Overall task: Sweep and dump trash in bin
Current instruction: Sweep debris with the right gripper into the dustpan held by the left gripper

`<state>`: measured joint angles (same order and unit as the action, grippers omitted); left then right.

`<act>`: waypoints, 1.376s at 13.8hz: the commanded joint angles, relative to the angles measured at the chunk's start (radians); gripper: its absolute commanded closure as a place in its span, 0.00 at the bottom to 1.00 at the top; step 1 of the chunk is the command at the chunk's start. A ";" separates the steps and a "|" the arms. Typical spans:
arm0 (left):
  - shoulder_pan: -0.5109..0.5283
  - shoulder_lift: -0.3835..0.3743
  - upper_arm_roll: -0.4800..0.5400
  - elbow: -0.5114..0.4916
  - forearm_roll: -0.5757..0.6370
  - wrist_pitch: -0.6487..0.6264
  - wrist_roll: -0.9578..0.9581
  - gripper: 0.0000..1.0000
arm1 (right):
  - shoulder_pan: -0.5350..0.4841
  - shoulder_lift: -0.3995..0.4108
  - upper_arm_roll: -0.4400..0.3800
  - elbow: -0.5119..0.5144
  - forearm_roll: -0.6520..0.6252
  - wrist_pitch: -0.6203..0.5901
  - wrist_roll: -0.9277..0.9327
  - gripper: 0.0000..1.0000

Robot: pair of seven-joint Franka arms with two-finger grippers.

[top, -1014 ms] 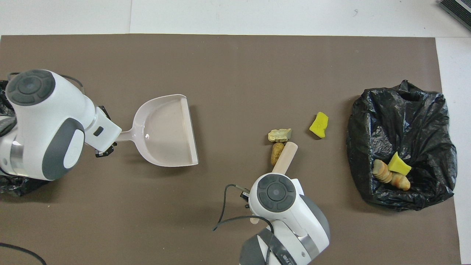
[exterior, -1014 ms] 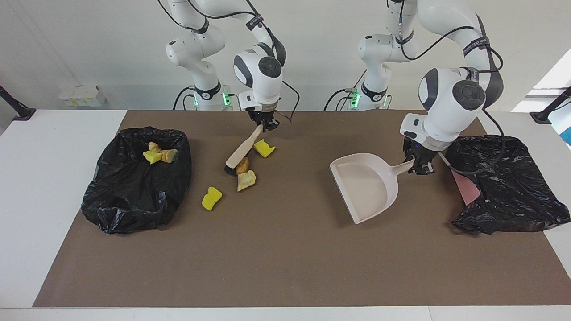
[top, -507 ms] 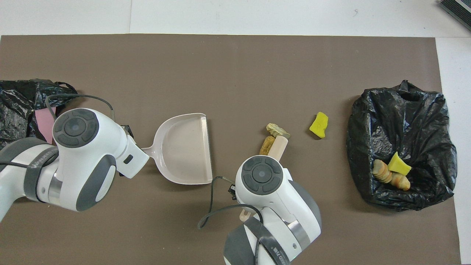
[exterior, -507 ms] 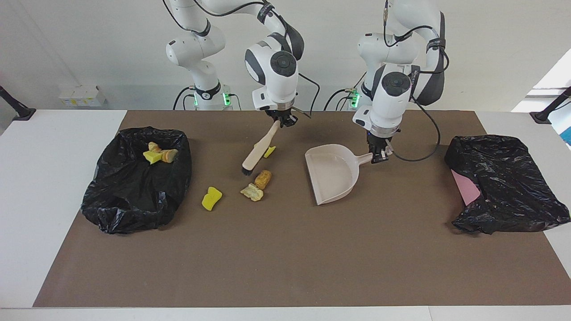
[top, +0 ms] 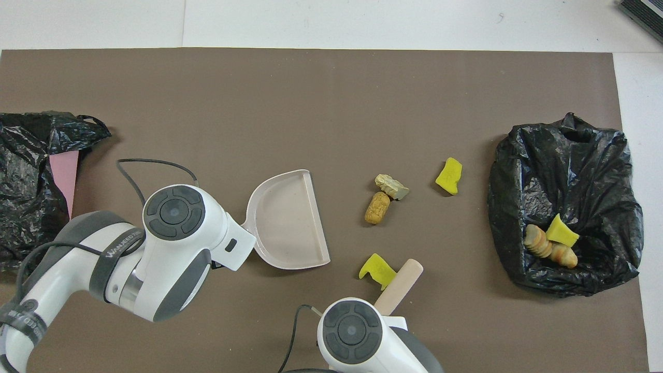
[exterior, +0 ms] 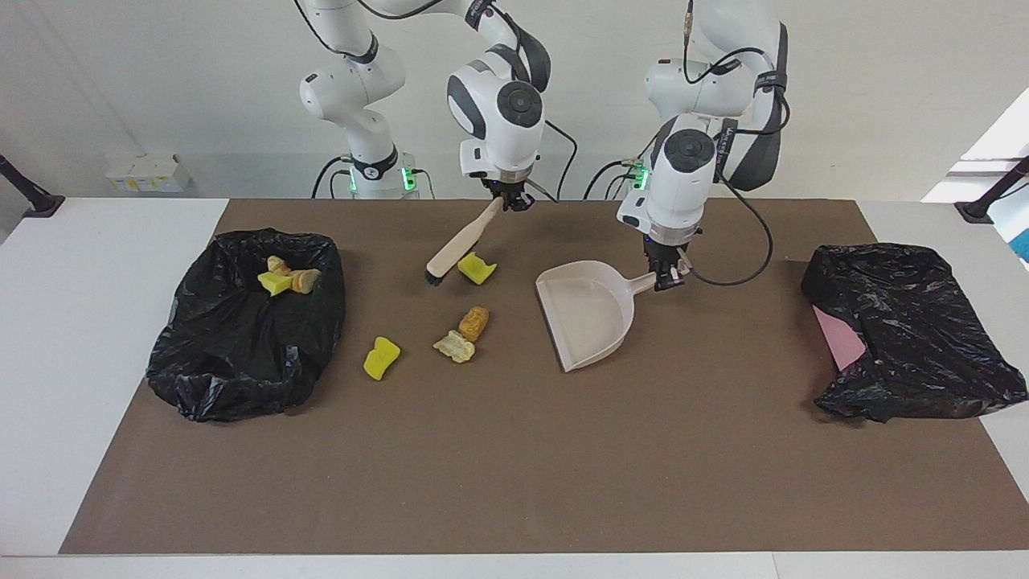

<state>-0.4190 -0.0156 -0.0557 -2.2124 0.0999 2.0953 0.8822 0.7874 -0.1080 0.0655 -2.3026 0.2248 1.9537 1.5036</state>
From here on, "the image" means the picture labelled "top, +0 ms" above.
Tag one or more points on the beige plastic dustpan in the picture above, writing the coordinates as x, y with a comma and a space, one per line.
290, 223

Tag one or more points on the curled yellow sponge piece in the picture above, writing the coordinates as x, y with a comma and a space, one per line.
375, 267

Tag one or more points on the brown toy nugget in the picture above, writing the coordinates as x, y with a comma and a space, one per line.
377, 208

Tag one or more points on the beige hand brush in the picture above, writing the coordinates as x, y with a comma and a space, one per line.
401, 282

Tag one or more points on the striped toy croissant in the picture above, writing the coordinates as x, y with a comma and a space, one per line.
537, 241

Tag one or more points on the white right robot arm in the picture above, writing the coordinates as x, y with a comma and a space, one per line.
352, 331

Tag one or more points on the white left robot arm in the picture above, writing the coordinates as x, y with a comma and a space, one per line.
176, 233

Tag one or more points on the pink bin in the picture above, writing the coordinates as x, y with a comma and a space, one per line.
65, 176

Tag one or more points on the black trash bag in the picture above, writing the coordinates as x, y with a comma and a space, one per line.
26, 155
523, 207

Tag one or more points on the brown table mat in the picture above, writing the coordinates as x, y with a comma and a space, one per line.
331, 93

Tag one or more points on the dark grey ribbed device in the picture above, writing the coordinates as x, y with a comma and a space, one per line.
647, 13

